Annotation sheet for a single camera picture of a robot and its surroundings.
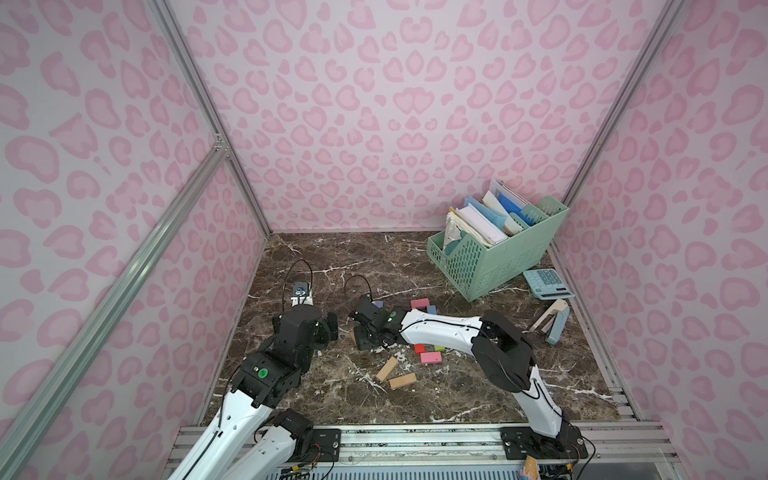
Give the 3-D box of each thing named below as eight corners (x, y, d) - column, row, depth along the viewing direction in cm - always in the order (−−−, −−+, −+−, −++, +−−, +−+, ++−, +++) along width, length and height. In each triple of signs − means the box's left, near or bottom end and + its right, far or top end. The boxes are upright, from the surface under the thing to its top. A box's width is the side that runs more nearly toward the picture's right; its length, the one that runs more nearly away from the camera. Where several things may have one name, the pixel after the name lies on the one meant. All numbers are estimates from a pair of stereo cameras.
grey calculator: (541, 303, 101) (544, 299, 99) (523, 275, 108) (525, 271, 106) (569, 297, 102) (572, 293, 100) (549, 269, 110) (552, 265, 108)
